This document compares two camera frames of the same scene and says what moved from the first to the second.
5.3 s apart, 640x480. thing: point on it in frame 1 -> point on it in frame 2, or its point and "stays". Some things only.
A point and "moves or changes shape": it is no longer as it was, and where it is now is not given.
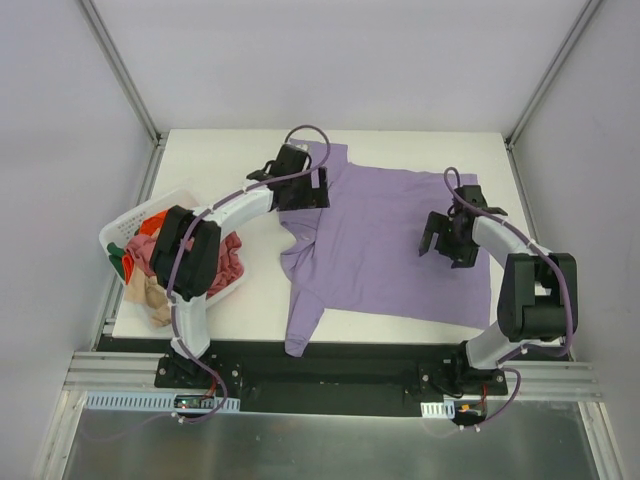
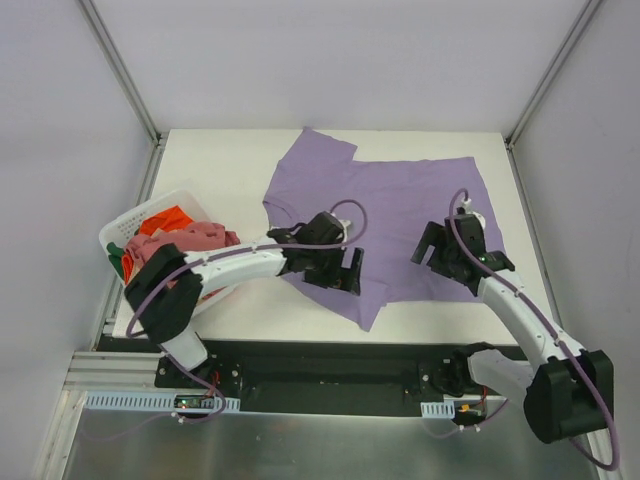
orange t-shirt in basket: [152, 225] stays
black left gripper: [310, 189] -> [339, 273]
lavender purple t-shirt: [362, 252] moves or changes shape
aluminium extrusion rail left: [115, 371] stays
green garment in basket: [116, 256] stays
